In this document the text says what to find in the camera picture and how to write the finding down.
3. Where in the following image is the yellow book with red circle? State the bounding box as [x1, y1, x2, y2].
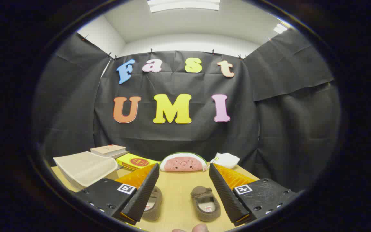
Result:
[116, 153, 160, 170]

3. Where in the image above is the black backdrop cloth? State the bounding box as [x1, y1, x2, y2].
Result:
[33, 29, 340, 194]

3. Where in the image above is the beige fabric storage box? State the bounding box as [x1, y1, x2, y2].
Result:
[53, 151, 118, 190]

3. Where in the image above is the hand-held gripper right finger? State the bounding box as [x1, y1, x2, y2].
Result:
[209, 163, 302, 227]

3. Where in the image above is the white plush toy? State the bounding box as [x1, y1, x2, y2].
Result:
[210, 152, 240, 169]

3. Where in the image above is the long ceiling light panel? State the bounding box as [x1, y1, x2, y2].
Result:
[147, 0, 221, 13]

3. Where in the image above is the grey cover book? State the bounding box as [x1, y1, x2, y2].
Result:
[103, 150, 130, 160]

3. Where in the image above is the brown fuzzy slipper shoe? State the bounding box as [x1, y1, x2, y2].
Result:
[190, 186, 221, 222]
[141, 186, 163, 222]

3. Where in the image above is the watermelon slice plush toy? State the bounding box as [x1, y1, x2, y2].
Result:
[159, 152, 208, 172]

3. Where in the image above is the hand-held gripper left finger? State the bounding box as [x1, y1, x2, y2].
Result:
[73, 163, 160, 226]

